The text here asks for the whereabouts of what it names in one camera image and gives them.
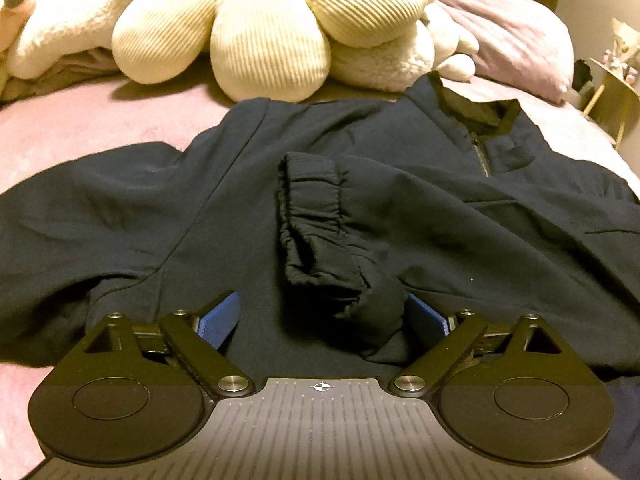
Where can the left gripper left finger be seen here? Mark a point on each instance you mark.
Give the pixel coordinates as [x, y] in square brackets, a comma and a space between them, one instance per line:
[195, 337]

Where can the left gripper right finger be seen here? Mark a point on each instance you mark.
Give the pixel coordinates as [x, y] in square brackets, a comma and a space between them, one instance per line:
[440, 345]

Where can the navy blue jacket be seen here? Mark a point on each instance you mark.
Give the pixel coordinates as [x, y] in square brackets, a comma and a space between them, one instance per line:
[323, 218]

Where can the purple plush bed blanket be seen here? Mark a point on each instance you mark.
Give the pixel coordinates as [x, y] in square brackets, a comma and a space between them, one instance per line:
[110, 112]

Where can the yellow wooden side table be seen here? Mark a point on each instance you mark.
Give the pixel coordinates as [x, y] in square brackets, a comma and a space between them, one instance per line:
[614, 105]

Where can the purple pillow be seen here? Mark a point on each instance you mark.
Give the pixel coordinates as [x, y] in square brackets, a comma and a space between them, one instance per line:
[522, 44]

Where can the cream flower plush pillow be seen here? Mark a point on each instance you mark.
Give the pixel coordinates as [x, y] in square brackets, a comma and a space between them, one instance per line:
[280, 49]

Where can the white fluffy plush toy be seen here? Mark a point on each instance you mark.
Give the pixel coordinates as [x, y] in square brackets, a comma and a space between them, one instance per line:
[66, 41]

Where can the flower bouquet on table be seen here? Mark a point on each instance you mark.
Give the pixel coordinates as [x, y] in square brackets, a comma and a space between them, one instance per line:
[621, 57]

